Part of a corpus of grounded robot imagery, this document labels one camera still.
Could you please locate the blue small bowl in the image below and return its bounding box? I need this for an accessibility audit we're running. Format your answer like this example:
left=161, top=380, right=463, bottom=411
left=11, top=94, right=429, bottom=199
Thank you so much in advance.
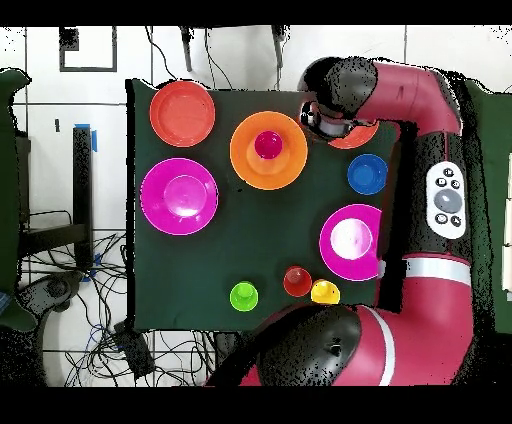
left=346, top=153, right=390, bottom=196

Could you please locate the pink large bowl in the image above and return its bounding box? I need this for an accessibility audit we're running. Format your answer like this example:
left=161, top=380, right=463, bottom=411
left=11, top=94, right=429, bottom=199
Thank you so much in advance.
left=318, top=203, right=383, bottom=283
left=139, top=157, right=220, bottom=237

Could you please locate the yellow plastic cup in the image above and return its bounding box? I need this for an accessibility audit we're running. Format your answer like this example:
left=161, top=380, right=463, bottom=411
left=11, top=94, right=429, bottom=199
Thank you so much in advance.
left=310, top=278, right=342, bottom=306

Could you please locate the red shallow bowl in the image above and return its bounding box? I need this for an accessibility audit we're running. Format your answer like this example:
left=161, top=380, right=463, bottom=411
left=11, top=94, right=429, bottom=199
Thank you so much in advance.
left=327, top=121, right=380, bottom=150
left=148, top=79, right=217, bottom=149

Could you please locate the red-orange plastic cup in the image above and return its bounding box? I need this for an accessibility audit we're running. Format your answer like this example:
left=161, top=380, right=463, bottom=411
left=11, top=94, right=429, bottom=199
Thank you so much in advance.
left=282, top=265, right=314, bottom=299

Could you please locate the tangle of black cables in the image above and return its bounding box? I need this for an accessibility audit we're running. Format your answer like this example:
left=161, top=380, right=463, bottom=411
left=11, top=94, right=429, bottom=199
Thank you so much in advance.
left=19, top=209, right=225, bottom=387

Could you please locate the black stand leg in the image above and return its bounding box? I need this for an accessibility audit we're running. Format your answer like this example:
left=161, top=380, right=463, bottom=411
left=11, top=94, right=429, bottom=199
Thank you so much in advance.
left=178, top=25, right=194, bottom=73
left=271, top=25, right=286, bottom=69

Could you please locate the black pedestal foot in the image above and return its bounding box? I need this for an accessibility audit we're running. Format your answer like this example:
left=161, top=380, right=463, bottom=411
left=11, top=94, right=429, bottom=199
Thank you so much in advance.
left=17, top=270, right=86, bottom=314

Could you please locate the black power box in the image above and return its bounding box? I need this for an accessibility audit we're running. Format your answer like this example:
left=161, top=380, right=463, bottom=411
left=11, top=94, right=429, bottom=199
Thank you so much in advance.
left=112, top=320, right=156, bottom=380

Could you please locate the black cable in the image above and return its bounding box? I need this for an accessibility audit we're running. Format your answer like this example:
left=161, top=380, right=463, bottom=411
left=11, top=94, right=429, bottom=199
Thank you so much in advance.
left=144, top=25, right=187, bottom=90

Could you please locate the crimson plastic cup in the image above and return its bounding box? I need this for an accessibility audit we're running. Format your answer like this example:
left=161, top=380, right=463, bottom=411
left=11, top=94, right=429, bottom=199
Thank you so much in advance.
left=253, top=130, right=284, bottom=160

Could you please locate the green cloth covered table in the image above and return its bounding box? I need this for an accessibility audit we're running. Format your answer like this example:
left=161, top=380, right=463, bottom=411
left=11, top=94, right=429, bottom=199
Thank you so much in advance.
left=0, top=67, right=39, bottom=333
left=465, top=78, right=512, bottom=335

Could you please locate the dark green tablecloth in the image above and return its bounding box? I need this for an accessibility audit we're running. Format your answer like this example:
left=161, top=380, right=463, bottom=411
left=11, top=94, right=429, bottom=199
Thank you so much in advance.
left=125, top=77, right=415, bottom=337

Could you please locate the orange large bowl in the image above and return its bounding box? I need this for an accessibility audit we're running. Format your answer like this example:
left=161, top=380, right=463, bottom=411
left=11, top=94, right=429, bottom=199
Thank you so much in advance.
left=229, top=110, right=309, bottom=192

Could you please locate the blue tape strip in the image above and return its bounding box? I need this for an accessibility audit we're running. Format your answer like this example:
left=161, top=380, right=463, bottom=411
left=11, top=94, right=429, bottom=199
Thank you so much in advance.
left=74, top=122, right=98, bottom=153

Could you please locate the black frame stand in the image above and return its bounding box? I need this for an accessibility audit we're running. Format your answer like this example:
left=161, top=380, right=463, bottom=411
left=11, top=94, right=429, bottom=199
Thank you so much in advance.
left=17, top=125, right=95, bottom=273

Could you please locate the green plastic cup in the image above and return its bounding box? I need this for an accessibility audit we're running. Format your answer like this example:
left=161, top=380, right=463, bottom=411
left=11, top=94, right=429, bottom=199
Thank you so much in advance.
left=228, top=280, right=260, bottom=313

